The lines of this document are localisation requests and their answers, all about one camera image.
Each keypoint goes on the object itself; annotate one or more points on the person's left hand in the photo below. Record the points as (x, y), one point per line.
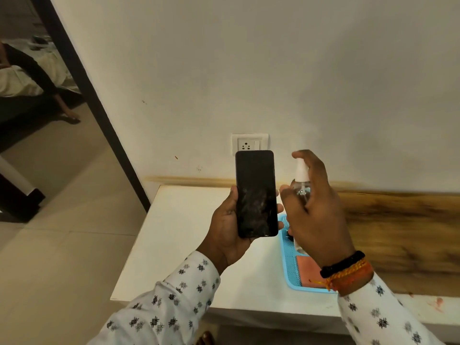
(224, 231)

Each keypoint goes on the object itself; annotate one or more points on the person's right hand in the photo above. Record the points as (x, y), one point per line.
(318, 219)

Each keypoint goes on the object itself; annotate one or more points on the person's left thumb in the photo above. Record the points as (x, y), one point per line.
(234, 202)

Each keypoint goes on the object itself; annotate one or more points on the person's right thumb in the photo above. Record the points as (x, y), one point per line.
(291, 201)

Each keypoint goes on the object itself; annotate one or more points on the black smartphone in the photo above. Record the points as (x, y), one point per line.
(256, 193)

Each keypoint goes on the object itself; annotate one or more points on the clear spray bottle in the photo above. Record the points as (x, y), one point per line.
(301, 176)

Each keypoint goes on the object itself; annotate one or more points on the person's left forearm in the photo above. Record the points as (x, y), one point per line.
(165, 305)

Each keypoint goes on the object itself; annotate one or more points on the person's right forearm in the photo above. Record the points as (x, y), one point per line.
(373, 312)

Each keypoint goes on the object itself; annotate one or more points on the blue mesh tray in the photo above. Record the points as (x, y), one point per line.
(289, 262)

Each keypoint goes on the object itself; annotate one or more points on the orange cleaning cloth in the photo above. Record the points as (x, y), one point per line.
(309, 271)

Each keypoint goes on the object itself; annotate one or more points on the black wrist band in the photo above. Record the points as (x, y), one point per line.
(343, 264)

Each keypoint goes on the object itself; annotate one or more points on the white table with dark leg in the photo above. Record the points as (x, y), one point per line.
(18, 190)

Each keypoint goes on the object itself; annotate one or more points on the white bed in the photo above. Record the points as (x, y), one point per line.
(21, 78)

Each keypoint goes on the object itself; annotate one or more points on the white wall socket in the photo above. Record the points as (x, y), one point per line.
(250, 144)

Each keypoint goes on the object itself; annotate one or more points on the wooden wall panel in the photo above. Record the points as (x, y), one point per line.
(399, 233)

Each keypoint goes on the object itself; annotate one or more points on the dark door frame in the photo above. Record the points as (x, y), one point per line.
(90, 96)

